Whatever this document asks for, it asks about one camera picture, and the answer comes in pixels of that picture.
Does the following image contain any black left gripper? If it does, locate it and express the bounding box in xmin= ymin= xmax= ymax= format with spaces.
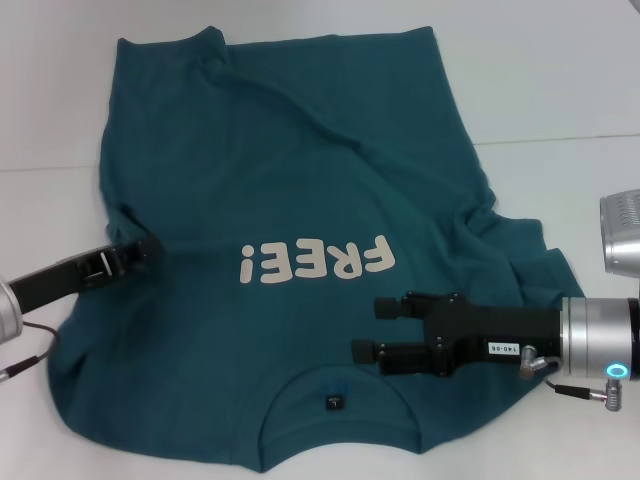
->
xmin=8 ymin=237 xmax=165 ymax=315

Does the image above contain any teal t-shirt with FREE! print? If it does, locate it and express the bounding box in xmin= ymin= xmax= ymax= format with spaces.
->
xmin=47 ymin=24 xmax=586 ymax=449

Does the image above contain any left arm cable with connector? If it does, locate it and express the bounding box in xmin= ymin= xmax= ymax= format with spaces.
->
xmin=0 ymin=322 xmax=62 ymax=384

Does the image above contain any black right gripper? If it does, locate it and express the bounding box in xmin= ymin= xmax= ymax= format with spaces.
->
xmin=350 ymin=289 xmax=563 ymax=380

